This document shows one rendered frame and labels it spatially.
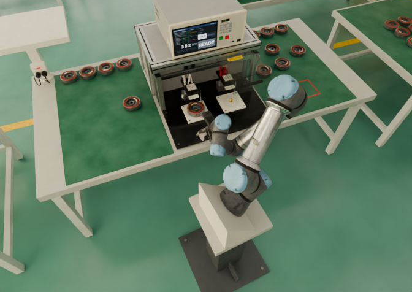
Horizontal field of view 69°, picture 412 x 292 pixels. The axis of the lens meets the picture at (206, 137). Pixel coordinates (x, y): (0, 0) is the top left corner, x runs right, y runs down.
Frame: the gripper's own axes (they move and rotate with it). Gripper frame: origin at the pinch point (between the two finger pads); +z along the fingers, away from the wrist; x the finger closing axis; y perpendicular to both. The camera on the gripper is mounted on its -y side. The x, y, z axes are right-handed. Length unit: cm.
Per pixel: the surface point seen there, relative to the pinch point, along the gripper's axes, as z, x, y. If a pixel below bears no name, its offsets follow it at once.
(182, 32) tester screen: -19, -1, -51
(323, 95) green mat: 12, 87, -1
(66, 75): 50, -73, -73
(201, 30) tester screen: -18, 10, -51
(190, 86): 8.3, -0.1, -29.8
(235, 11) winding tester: -23, 29, -54
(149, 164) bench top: 6.3, -37.3, 7.9
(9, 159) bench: 93, -138, -35
